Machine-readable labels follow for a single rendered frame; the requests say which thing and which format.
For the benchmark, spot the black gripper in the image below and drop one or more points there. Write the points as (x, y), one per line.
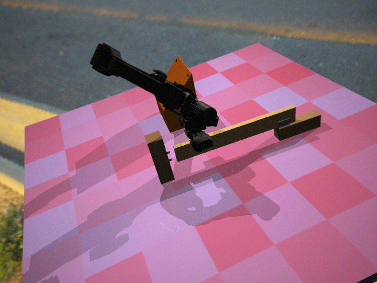
(193, 130)

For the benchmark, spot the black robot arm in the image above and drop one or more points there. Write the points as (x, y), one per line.
(107, 60)

